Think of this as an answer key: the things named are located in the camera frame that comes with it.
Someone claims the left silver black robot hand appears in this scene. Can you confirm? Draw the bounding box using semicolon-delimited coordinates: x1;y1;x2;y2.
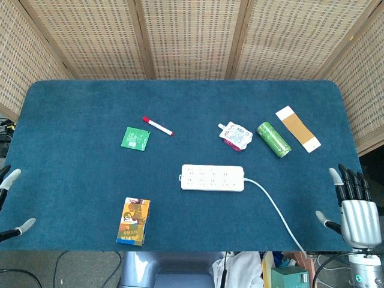
0;164;37;242

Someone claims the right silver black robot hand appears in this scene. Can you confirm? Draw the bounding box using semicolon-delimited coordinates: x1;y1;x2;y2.
315;163;383;248

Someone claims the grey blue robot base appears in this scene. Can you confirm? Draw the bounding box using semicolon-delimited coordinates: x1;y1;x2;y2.
119;251;224;288

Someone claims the white power strip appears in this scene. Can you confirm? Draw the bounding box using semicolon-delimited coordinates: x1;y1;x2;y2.
179;163;246;191

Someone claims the blue felt table cover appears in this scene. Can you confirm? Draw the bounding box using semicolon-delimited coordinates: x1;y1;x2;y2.
0;79;364;252

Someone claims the green box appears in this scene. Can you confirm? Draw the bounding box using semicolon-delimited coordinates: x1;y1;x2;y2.
271;265;310;288

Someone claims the white and tan flat box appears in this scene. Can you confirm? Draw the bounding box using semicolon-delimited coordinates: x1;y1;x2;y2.
275;105;322;154

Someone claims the green cylindrical can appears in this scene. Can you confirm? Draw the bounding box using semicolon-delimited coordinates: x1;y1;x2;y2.
256;121;292;158

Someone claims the orange cartoon printed box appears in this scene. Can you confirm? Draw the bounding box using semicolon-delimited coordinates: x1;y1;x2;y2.
116;197;151;247

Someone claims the white cloth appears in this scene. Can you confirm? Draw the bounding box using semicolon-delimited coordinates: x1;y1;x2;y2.
212;251;265;288

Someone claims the green square sachet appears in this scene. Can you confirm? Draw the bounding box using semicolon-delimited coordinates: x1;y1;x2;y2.
120;126;151;150

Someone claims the white spouted drink pouch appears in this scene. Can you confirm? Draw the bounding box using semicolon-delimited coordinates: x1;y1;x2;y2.
217;121;253;153

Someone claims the red capped white marker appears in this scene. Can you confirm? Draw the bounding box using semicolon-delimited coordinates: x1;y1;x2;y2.
142;116;175;137

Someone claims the woven bamboo folding screen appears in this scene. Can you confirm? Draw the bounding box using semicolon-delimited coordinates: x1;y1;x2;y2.
0;0;384;157

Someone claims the black cable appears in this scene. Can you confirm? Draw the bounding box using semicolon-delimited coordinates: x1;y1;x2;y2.
0;268;43;288
55;250;123;288

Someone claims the white power strip cable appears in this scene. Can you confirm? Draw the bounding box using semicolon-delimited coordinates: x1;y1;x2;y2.
244;178;309;258

